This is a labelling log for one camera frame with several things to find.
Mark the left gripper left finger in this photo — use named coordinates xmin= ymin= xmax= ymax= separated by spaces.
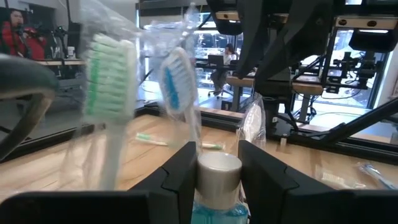
xmin=0 ymin=141 xmax=198 ymax=224

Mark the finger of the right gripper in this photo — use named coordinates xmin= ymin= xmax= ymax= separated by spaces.
xmin=254 ymin=0 xmax=335 ymax=91
xmin=235 ymin=0 xmax=274 ymax=79

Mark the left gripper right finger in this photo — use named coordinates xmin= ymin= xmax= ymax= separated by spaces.
xmin=238 ymin=139 xmax=398 ymax=224

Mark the purple toothbrush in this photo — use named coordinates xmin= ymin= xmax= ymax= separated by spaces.
xmin=313 ymin=164 xmax=369 ymax=191

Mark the green-bristled toothbrush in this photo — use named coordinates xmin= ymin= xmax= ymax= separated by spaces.
xmin=58 ymin=0 xmax=142 ymax=191
xmin=136 ymin=132 xmax=225 ymax=151

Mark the blue mouthwash bottle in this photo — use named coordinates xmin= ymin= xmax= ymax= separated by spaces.
xmin=190 ymin=151 xmax=249 ymax=224

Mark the grey-bristled toothbrush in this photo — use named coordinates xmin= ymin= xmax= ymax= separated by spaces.
xmin=236 ymin=91 xmax=267 ymax=150

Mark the blue-bristled toothbrush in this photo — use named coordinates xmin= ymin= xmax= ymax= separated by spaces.
xmin=141 ymin=2 xmax=203 ymax=153

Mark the black equipment rig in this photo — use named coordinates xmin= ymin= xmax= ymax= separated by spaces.
xmin=323 ymin=51 xmax=383 ymax=94

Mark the person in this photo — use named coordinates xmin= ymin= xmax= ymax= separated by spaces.
xmin=210 ymin=43 xmax=239 ymax=97
xmin=0 ymin=7 xmax=47 ymax=62

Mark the black laptop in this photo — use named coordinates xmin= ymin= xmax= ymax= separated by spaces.
xmin=207 ymin=54 xmax=224 ymax=67

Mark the wood-top workbench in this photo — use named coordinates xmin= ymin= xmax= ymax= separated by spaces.
xmin=226 ymin=76 xmax=324 ymax=124

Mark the black aluminium table frame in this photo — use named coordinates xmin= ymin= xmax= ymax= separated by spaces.
xmin=0 ymin=98 xmax=398 ymax=164

